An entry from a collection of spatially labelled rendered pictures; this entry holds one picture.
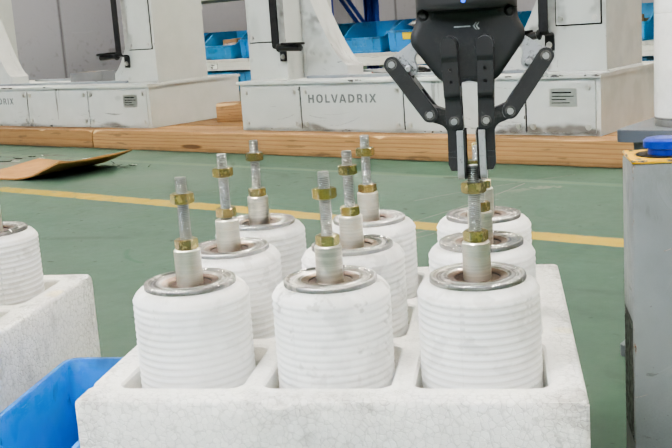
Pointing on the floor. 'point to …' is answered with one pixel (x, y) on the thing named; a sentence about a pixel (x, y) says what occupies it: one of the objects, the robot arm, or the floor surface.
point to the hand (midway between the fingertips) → (472, 152)
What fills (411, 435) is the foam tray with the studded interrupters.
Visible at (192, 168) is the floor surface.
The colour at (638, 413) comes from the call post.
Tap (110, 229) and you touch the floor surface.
